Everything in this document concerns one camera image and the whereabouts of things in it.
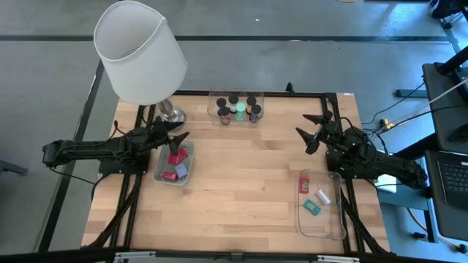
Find black hourglass red sand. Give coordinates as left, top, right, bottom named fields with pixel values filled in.
left=218, top=106, right=231, bottom=126

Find black frame front bar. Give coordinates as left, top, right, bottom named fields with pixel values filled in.
left=0, top=246, right=468, bottom=263

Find small clear plastic bin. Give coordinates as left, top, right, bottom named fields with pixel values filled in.
left=207, top=90, right=265, bottom=128

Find black hourglass purple sand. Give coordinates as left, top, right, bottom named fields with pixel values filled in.
left=249, top=104, right=263, bottom=123

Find grey desk leg frame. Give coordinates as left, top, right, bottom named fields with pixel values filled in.
left=378, top=178, right=439, bottom=244

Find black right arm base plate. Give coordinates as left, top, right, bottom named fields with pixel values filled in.
left=326, top=149, right=377, bottom=180

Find black hourglass pale sand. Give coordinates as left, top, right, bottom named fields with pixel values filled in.
left=227, top=94, right=240, bottom=114

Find black desk foot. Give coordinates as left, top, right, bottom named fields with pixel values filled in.
left=394, top=88, right=429, bottom=99

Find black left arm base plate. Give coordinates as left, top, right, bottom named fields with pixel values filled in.
left=97, top=160, right=151, bottom=175

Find black frame strut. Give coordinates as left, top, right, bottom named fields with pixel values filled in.
left=37, top=60, right=106, bottom=253

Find black computer mouse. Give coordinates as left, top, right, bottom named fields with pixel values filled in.
left=448, top=123, right=468, bottom=144

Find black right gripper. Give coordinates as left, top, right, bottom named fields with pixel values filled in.
left=295, top=110, right=347, bottom=155

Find black desk surface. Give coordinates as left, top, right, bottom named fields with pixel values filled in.
left=422, top=61, right=468, bottom=154

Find white paper box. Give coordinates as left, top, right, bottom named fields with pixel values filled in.
left=374, top=173, right=398, bottom=194

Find grey furniture foot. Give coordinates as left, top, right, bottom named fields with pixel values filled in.
left=0, top=159, right=29, bottom=176

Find dark laptop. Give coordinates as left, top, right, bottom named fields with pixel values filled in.
left=425, top=149, right=468, bottom=242

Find large clear plastic bin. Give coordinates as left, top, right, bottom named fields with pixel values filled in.
left=294, top=169, right=347, bottom=241

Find black frame rail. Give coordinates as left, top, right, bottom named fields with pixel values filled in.
left=124, top=104, right=155, bottom=249
left=332, top=95, right=368, bottom=253
left=108, top=104, right=146, bottom=249
left=321, top=95, right=355, bottom=253
left=175, top=89, right=332, bottom=99

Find white cable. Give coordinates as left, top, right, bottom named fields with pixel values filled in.
left=393, top=77, right=468, bottom=127

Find black desk beam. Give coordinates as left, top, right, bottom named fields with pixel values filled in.
left=394, top=133, right=439, bottom=164

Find black power cable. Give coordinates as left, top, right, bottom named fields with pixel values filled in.
left=365, top=82, right=427, bottom=127

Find black chair base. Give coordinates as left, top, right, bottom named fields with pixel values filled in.
left=430, top=0, right=468, bottom=31

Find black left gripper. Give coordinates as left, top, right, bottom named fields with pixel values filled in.
left=147, top=116, right=191, bottom=156

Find white shade table lamp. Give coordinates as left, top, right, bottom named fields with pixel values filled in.
left=93, top=0, right=189, bottom=133

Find silver metal bracket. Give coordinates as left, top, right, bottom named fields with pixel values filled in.
left=317, top=254, right=361, bottom=263
left=113, top=251, right=156, bottom=263

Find white rectangular stick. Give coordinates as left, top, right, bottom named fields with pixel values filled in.
left=315, top=188, right=332, bottom=205

